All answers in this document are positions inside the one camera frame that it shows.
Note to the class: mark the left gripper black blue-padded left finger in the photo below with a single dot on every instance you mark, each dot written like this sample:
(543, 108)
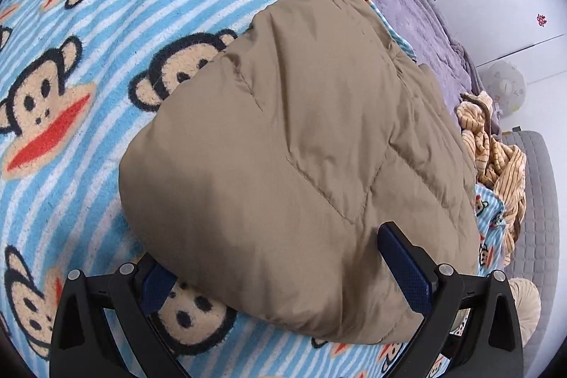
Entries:
(100, 314)

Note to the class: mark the tan puffer jacket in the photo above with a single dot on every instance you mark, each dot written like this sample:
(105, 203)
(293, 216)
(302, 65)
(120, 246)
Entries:
(262, 181)

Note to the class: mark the white round patterned pillow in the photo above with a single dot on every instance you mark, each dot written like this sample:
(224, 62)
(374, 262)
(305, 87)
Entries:
(506, 85)

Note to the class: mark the blue striped monkey blanket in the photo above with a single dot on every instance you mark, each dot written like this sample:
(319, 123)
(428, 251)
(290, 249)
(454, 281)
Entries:
(78, 79)

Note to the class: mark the purple bed sheet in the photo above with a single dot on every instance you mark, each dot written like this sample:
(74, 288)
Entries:
(423, 26)

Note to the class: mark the grey quilted headboard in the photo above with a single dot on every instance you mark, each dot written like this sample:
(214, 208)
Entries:
(537, 249)

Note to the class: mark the cream round ruffled cushion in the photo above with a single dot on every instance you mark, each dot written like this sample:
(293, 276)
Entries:
(528, 306)

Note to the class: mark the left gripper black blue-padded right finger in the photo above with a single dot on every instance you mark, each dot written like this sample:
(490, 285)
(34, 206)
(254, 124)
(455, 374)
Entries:
(470, 320)

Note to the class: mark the beige striped crumpled garment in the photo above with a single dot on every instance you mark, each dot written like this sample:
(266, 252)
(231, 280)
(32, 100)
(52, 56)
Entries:
(499, 167)

